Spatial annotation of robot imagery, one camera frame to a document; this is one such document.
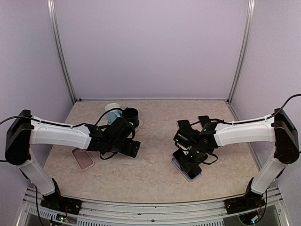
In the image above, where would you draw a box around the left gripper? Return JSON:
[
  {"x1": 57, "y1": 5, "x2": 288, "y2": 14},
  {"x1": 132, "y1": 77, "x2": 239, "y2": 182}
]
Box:
[{"x1": 108, "y1": 139, "x2": 141, "y2": 157}]

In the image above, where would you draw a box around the light blue mug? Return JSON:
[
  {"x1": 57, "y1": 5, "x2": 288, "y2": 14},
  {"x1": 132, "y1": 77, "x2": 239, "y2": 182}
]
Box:
[{"x1": 104, "y1": 103, "x2": 122, "y2": 124}]

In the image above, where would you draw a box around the pink phone case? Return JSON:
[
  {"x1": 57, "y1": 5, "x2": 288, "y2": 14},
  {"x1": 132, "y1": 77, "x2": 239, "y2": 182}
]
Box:
[{"x1": 71, "y1": 148, "x2": 95, "y2": 171}]

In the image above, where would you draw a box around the aluminium front rail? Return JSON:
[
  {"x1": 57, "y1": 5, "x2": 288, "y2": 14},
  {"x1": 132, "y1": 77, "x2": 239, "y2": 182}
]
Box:
[{"x1": 17, "y1": 186, "x2": 290, "y2": 226}]

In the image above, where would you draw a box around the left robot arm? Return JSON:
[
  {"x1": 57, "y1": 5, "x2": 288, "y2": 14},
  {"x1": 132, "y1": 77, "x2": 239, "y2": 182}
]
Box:
[{"x1": 5, "y1": 109, "x2": 141, "y2": 210}]

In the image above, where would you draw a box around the white phone case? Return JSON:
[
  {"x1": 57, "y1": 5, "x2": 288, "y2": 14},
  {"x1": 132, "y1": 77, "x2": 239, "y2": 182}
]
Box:
[{"x1": 177, "y1": 120, "x2": 193, "y2": 136}]

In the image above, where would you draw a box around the aluminium frame post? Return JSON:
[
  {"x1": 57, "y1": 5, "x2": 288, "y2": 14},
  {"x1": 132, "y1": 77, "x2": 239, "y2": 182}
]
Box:
[
  {"x1": 227, "y1": 0, "x2": 256, "y2": 105},
  {"x1": 47, "y1": 0, "x2": 77, "y2": 104}
]

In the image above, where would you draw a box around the silver-edged black smartphone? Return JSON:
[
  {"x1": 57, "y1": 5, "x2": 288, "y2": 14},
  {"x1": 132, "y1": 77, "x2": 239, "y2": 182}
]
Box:
[{"x1": 198, "y1": 115, "x2": 211, "y2": 125}]

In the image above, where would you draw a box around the purple-edged black smartphone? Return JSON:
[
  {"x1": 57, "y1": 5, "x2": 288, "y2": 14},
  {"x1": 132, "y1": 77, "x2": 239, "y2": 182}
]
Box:
[{"x1": 172, "y1": 151, "x2": 202, "y2": 182}]

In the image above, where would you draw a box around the left aluminium frame post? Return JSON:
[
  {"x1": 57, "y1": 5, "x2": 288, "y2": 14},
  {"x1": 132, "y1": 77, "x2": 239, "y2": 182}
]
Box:
[{"x1": 47, "y1": 0, "x2": 77, "y2": 104}]

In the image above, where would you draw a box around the right aluminium frame post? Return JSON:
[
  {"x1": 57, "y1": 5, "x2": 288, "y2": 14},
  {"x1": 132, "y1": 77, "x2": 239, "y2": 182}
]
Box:
[{"x1": 227, "y1": 0, "x2": 256, "y2": 105}]

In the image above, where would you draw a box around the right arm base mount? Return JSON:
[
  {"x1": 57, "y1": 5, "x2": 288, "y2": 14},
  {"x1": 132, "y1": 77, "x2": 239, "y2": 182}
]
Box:
[{"x1": 224, "y1": 195, "x2": 265, "y2": 214}]

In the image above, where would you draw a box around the round grey swirl tray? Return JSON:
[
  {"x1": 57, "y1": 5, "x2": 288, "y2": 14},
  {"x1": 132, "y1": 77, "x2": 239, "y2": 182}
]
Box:
[{"x1": 135, "y1": 120, "x2": 143, "y2": 130}]

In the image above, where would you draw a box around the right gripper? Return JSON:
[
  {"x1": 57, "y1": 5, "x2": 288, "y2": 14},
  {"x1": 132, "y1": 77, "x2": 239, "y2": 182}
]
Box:
[{"x1": 178, "y1": 145, "x2": 208, "y2": 172}]

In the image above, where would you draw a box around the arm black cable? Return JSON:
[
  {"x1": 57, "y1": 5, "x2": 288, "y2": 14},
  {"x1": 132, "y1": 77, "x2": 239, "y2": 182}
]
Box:
[
  {"x1": 0, "y1": 110, "x2": 118, "y2": 163},
  {"x1": 192, "y1": 93, "x2": 301, "y2": 153}
]

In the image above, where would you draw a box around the dark green mug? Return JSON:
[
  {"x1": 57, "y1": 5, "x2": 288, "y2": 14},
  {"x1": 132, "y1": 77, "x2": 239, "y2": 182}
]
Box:
[{"x1": 122, "y1": 107, "x2": 139, "y2": 128}]

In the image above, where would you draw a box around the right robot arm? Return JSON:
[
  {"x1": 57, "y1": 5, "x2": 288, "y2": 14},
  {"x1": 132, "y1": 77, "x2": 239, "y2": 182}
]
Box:
[{"x1": 172, "y1": 108, "x2": 300, "y2": 209}]

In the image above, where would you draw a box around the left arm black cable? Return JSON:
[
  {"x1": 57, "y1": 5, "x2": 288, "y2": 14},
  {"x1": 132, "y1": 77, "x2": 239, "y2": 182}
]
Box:
[{"x1": 0, "y1": 110, "x2": 118, "y2": 163}]

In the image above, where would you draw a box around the lavender phone case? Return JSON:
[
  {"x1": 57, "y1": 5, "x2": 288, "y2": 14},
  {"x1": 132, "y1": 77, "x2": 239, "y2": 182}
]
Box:
[{"x1": 171, "y1": 157, "x2": 202, "y2": 182}]

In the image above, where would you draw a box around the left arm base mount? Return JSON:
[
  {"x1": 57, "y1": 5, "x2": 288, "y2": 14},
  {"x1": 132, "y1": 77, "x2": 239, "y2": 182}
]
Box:
[{"x1": 40, "y1": 195, "x2": 82, "y2": 215}]

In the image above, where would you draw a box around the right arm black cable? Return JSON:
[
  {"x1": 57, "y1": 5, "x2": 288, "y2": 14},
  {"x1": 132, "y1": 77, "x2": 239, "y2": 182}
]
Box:
[{"x1": 192, "y1": 93, "x2": 301, "y2": 153}]

